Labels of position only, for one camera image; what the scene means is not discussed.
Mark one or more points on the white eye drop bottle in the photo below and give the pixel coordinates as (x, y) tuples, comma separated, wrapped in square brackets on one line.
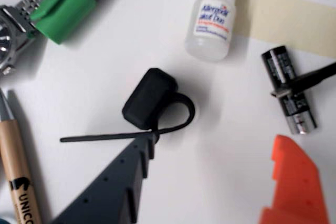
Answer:
[(210, 24)]

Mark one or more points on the beige masking tape strip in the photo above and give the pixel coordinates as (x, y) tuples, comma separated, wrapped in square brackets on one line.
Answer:
[(288, 19)]

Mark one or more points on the wooden ballpoint pen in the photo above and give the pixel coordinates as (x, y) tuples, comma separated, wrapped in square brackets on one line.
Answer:
[(15, 155)]

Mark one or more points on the black bike light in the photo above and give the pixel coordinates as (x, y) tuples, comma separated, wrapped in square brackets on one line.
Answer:
[(149, 95)]

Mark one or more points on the silver wristwatch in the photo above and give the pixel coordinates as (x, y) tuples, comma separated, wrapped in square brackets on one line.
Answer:
[(13, 37)]

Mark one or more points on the black cylindrical battery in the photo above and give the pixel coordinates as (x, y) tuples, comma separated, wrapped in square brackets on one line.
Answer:
[(278, 64)]

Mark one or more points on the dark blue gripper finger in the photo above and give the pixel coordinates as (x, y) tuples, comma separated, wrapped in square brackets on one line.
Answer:
[(110, 195)]

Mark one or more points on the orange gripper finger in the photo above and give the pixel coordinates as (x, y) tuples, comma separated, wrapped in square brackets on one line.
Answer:
[(296, 195)]

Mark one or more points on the green black marker pen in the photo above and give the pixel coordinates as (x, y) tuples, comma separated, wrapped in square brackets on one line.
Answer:
[(68, 16)]

